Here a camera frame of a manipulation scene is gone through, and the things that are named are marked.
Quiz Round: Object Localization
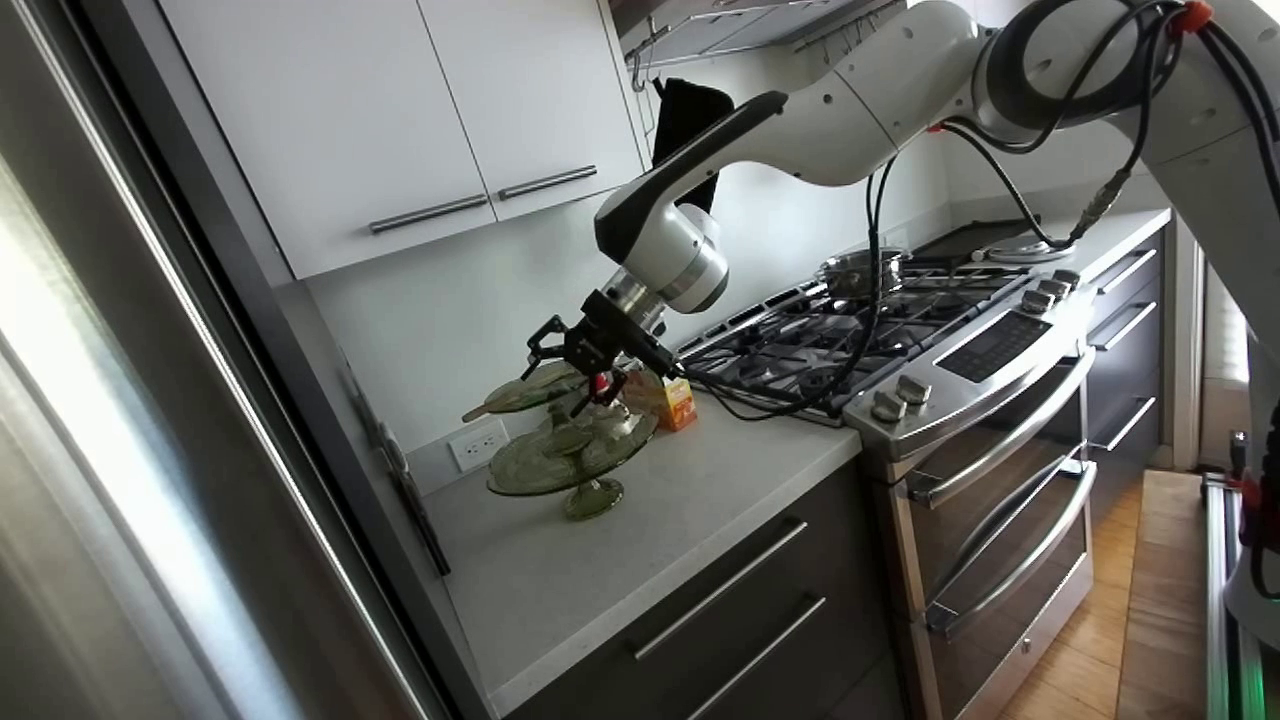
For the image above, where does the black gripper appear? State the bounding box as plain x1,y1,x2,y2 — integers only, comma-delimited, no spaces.
525,289,648,388

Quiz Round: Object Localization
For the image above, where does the green packet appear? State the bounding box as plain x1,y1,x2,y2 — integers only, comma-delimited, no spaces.
460,360,596,428

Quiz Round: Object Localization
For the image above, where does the green glass tiered serving tray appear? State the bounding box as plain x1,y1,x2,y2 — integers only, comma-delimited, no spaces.
460,348,663,523

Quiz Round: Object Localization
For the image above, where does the orange cardboard box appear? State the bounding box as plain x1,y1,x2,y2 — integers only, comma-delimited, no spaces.
653,372,705,438

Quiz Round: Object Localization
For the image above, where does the dark tall side panel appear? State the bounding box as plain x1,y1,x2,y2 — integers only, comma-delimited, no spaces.
64,0,493,720

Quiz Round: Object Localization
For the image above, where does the narrow white cabinet door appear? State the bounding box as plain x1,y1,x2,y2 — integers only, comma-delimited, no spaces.
417,0,648,224

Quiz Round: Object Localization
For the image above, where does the black oven mitt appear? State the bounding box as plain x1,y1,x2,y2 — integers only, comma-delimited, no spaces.
648,78,735,183

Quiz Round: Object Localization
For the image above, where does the wide white cabinet door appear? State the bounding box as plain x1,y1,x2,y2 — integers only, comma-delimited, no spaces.
154,0,498,284

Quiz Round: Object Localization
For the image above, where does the stainless steel pot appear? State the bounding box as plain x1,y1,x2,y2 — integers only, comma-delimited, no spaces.
818,244,906,304

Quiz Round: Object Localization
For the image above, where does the dark base drawer cabinet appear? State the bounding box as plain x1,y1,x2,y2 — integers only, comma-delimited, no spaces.
504,457,913,720

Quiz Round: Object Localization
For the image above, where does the stainless range hood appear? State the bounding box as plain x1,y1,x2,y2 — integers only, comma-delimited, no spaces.
603,0,913,68

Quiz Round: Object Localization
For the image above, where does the stainless steel refrigerator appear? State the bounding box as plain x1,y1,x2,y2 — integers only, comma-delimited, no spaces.
0,0,457,720

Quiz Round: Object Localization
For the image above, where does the stainless gas stove range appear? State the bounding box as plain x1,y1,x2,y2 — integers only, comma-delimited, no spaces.
676,256,1105,720

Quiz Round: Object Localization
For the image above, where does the round silver disc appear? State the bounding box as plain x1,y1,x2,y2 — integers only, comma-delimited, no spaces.
984,232,1080,270

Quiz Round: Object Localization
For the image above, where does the grey drawer cabinet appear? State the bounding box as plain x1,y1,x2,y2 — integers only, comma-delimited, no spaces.
1080,224,1178,527

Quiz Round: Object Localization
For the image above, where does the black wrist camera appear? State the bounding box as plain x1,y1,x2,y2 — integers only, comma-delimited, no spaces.
623,331,683,392

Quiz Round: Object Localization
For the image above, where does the white wall outlet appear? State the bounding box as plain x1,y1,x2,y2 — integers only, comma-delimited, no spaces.
442,418,516,475

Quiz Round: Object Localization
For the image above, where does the short metal cabinet handle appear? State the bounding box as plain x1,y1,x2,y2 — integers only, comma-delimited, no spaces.
493,162,601,207

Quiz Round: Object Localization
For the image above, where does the long metal cabinet handle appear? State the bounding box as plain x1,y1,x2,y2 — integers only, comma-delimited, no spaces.
364,191,496,242

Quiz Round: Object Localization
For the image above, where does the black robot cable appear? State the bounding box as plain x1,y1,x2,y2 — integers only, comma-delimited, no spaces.
690,0,1280,424

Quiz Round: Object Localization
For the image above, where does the metal robot stand frame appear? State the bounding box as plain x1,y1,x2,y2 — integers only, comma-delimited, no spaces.
1200,473,1280,720

